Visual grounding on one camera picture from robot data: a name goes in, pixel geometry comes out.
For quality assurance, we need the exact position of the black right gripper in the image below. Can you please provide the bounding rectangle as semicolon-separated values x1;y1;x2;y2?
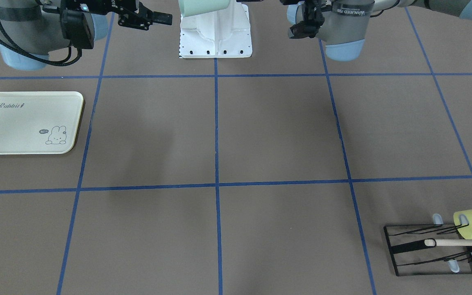
41;0;173;31

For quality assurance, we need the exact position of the wooden rack handle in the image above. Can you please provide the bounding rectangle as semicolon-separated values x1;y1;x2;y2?
424;238;472;247

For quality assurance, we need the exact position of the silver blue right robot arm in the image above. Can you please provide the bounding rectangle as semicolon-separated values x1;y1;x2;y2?
0;0;173;71

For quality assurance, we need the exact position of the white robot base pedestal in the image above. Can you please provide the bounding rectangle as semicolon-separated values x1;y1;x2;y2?
179;0;253;59

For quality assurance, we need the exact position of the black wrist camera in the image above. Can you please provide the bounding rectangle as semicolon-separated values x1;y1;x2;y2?
284;0;325;39

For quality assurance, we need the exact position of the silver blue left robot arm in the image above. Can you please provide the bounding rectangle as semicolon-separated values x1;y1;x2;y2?
281;0;472;61

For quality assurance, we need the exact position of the black wire cup rack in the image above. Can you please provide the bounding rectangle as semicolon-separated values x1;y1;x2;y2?
383;222;472;277

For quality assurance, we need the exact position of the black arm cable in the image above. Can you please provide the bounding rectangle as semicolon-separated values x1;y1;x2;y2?
0;0;84;67

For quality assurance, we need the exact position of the cream rabbit print tray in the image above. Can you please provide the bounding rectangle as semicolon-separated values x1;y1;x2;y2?
0;91;84;155

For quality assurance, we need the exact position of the light green plastic cup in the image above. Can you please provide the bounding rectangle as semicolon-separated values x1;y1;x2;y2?
178;0;231;17

